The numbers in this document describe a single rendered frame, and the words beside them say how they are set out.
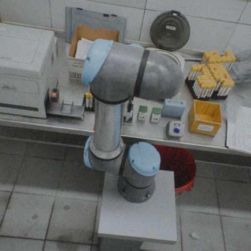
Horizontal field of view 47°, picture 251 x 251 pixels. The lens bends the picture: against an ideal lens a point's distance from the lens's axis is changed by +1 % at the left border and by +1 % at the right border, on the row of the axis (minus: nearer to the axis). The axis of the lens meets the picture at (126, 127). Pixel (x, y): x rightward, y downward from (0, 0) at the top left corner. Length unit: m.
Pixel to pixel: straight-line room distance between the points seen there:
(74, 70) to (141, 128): 0.47
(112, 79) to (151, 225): 0.64
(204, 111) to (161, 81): 0.89
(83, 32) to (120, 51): 1.08
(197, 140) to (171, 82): 0.79
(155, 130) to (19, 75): 0.66
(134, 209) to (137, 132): 0.40
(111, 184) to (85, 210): 0.96
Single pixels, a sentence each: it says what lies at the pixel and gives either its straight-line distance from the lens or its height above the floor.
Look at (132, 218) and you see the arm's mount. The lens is 1.13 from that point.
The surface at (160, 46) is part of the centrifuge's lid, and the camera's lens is 1.71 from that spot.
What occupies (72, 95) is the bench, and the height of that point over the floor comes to 0.87.
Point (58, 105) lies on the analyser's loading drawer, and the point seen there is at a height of 0.92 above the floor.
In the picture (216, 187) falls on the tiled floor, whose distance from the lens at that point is 2.41.
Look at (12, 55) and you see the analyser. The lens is 1.28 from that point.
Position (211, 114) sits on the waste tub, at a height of 0.89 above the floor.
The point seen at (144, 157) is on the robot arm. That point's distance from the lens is 0.98.
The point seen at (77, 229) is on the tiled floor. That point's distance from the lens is 2.07.
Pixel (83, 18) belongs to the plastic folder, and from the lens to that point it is 1.75.
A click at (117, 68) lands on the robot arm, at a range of 0.66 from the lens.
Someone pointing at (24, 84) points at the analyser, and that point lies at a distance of 1.27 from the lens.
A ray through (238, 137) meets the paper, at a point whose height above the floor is 0.89.
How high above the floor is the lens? 1.96
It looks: 51 degrees down
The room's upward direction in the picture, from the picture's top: 12 degrees clockwise
